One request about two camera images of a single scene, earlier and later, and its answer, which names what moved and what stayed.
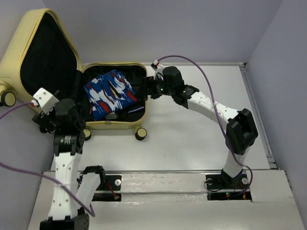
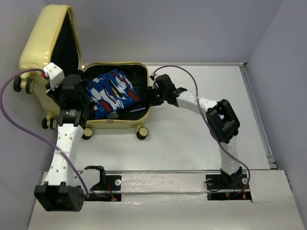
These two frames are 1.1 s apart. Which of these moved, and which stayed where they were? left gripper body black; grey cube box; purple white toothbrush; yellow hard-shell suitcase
Moved: left gripper body black; yellow hard-shell suitcase
Stayed: grey cube box; purple white toothbrush
